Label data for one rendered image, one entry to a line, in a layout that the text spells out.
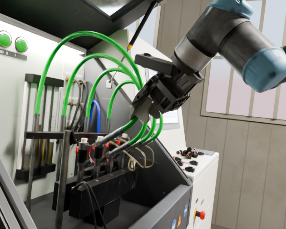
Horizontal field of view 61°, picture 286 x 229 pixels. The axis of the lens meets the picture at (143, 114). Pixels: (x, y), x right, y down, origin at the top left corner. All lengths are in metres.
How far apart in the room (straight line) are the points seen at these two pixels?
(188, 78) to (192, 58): 0.05
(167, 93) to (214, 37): 0.15
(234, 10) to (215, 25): 0.04
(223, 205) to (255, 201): 0.33
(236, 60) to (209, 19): 0.09
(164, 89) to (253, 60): 0.19
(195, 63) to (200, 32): 0.06
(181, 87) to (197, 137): 2.35
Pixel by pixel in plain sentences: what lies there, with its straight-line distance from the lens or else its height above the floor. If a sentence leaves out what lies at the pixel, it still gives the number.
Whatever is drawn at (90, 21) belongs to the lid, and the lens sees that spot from 1.03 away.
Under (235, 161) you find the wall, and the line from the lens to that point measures 2.86.
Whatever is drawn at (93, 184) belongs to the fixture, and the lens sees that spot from 0.74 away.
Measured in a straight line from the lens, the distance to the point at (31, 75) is 0.90.
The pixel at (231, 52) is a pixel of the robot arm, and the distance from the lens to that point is 0.46.
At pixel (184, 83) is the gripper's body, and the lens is 0.53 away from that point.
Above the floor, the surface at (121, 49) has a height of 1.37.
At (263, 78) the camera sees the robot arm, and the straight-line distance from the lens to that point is 0.44.
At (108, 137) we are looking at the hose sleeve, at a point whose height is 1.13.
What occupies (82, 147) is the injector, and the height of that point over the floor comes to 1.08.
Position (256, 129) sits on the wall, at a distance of 2.83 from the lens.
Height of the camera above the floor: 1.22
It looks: 2 degrees down
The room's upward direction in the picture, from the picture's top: 6 degrees clockwise
